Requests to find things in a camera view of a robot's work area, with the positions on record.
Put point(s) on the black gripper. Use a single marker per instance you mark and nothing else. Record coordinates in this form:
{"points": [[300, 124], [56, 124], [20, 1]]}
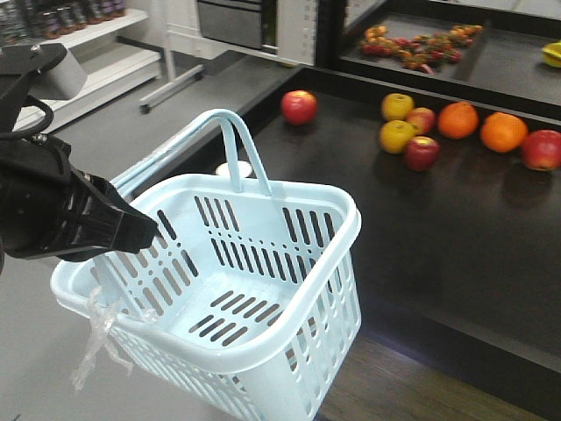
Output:
{"points": [[50, 208]]}

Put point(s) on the light blue plastic basket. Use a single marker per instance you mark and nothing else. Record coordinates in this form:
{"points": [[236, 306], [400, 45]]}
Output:
{"points": [[247, 297]]}

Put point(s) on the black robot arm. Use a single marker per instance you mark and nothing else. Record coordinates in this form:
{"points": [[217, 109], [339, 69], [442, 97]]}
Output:
{"points": [[49, 207]]}

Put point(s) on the white store shelf unit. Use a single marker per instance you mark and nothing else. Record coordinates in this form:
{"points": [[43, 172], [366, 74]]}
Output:
{"points": [[87, 66]]}

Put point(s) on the lone red apple far left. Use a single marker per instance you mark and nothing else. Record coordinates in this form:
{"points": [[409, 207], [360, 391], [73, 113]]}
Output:
{"points": [[298, 107]]}

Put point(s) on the yellow apple front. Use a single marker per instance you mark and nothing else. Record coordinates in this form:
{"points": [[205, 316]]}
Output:
{"points": [[394, 136]]}

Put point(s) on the yellow apple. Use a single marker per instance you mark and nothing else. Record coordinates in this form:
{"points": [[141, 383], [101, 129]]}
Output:
{"points": [[394, 136], [396, 106]]}

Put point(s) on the yellow apple back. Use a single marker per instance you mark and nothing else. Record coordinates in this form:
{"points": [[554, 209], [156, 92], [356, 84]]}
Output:
{"points": [[396, 106]]}

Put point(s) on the small red apple front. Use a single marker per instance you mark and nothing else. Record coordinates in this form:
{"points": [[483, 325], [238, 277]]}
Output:
{"points": [[421, 153]]}

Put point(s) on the small red apple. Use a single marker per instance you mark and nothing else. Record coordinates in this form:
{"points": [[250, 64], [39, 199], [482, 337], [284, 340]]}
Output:
{"points": [[422, 119], [421, 153]]}

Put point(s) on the small red apple back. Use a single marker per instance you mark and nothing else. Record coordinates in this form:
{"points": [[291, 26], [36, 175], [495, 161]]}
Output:
{"points": [[422, 119]]}

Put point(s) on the black wooden produce stand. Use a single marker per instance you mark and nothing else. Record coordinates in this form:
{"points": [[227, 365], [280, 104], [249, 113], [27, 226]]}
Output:
{"points": [[458, 266]]}

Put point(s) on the orange left of pair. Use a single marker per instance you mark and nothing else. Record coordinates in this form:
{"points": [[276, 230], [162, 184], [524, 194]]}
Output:
{"points": [[457, 120]]}

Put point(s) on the orange of pair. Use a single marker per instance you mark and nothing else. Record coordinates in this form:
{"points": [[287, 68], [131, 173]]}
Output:
{"points": [[457, 120], [502, 132]]}

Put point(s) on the orange right of pair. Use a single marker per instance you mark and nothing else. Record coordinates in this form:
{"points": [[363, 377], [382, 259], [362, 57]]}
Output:
{"points": [[502, 132]]}

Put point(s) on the large red apple by oranges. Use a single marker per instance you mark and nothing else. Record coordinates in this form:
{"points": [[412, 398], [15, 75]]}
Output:
{"points": [[541, 150]]}

